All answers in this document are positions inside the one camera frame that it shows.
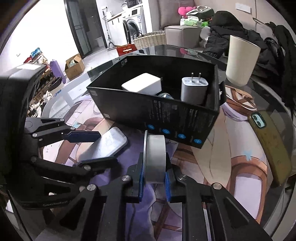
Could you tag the red box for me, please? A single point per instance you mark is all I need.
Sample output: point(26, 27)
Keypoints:
point(122, 50)

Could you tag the wall power outlet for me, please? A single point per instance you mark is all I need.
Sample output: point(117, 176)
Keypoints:
point(243, 7)

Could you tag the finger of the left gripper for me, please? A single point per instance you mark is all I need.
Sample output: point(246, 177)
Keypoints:
point(51, 130)
point(82, 168)

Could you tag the black cardboard box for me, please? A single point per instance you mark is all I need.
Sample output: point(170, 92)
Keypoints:
point(176, 120)

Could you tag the shoe rack with shoes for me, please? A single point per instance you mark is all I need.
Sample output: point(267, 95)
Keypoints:
point(47, 87)

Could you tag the pink plush toy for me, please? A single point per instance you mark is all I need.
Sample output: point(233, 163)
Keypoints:
point(183, 10)

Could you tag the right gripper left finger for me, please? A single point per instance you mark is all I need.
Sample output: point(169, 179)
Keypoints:
point(99, 213)

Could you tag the helmet with visor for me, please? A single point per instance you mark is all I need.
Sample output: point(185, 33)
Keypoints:
point(201, 12)

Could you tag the white power bank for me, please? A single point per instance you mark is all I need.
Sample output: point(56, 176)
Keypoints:
point(107, 145)

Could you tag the black air fryer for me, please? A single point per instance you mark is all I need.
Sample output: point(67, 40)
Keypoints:
point(132, 3)

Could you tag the green wet wipes pack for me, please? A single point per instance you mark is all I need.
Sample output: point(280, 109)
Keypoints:
point(191, 23)

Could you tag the white square charger brick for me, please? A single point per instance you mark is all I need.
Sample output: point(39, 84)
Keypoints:
point(144, 84)

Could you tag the black framed glass door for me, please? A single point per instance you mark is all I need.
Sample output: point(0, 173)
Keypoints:
point(86, 26)

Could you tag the brown cardboard box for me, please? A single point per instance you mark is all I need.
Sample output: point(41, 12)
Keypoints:
point(74, 66)

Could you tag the wooden pattern coaster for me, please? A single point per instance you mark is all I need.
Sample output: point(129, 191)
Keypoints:
point(239, 100)

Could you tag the olive green cased phone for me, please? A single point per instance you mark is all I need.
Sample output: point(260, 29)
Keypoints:
point(272, 144)

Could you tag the grey sofa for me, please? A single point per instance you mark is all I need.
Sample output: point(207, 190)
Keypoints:
point(189, 37)

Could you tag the woven wicker basket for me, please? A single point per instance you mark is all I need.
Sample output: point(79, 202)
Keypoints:
point(150, 39)

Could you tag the anime printed desk mat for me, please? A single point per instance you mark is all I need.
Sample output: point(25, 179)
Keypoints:
point(99, 213)

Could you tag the round silver USB hub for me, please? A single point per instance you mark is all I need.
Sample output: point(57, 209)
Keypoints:
point(154, 158)

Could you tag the cream tumbler cup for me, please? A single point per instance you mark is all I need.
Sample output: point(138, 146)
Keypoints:
point(242, 58)

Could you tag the black jacket pile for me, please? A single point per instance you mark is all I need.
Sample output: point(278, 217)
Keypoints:
point(277, 55)

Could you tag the white pronged wall charger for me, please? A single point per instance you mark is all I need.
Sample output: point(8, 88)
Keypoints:
point(193, 89)

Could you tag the white washing machine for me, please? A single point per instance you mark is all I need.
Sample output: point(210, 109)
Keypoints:
point(134, 23)

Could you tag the grey cushion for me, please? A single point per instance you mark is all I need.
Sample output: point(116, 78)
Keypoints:
point(168, 12)

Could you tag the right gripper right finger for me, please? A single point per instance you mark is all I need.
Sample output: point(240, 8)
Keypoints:
point(209, 212)

